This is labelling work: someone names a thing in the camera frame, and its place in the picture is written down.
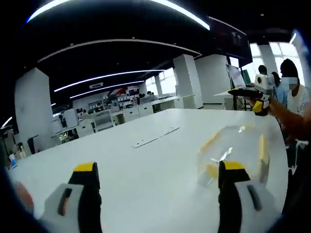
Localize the ceiling light strip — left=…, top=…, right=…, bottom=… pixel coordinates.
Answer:
left=26, top=0, right=211, bottom=31
left=53, top=69, right=166, bottom=92
left=69, top=81, right=144, bottom=99

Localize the black standing desk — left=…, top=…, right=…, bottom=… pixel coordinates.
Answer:
left=227, top=87, right=260, bottom=111

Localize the hanging dark screen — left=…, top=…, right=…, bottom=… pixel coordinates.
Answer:
left=208, top=16, right=253, bottom=67

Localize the white square column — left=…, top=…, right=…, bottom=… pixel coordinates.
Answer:
left=173, top=53, right=204, bottom=110
left=14, top=67, right=53, bottom=156

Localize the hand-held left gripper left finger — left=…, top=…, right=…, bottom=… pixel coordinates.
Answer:
left=40, top=161, right=103, bottom=233

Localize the row of white office cabinets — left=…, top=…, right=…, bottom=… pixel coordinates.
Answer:
left=52, top=96, right=183, bottom=141

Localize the white box appliance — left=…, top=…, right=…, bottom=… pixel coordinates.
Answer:
left=62, top=108, right=79, bottom=128

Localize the transparent plastic storage box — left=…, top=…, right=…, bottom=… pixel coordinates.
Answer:
left=197, top=123, right=271, bottom=188

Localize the white display board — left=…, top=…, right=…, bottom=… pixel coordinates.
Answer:
left=226, top=63, right=246, bottom=89

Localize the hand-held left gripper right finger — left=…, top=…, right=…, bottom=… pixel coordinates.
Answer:
left=218, top=160, right=282, bottom=233

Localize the person's left hand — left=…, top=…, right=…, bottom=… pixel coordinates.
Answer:
left=14, top=182, right=35, bottom=216

